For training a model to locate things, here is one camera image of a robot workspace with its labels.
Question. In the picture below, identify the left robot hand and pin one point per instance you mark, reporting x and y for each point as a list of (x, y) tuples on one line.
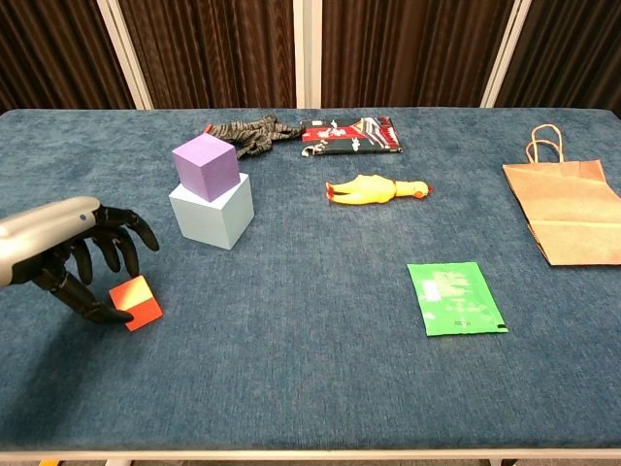
[(43, 228)]

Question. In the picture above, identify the small orange yellow cube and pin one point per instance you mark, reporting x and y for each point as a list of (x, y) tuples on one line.
[(138, 303)]

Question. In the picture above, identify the purple cube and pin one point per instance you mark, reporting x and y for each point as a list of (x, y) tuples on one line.
[(204, 165)]

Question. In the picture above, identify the large light blue cube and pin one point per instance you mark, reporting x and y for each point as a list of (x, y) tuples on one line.
[(208, 221)]

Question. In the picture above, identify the dark brown curtain panel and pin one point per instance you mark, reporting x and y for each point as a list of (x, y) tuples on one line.
[(572, 53), (407, 53), (213, 53), (53, 53)]

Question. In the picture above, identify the grey striped knit glove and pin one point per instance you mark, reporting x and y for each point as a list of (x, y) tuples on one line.
[(247, 133)]

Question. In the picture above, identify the blue felt table cover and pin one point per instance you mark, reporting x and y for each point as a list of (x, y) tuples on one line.
[(310, 378)]

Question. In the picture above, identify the dark printed snack packet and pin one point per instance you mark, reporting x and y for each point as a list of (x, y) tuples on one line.
[(349, 136)]

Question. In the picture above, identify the yellow rubber chicken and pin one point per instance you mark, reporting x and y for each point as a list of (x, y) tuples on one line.
[(369, 190)]

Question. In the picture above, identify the green foil packet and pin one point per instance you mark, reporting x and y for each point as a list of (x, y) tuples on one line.
[(453, 298)]

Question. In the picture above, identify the brown paper bag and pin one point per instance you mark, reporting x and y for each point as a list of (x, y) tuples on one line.
[(567, 213)]

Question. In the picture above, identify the white frame post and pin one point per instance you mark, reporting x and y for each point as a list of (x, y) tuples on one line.
[(308, 53), (504, 53), (126, 53)]

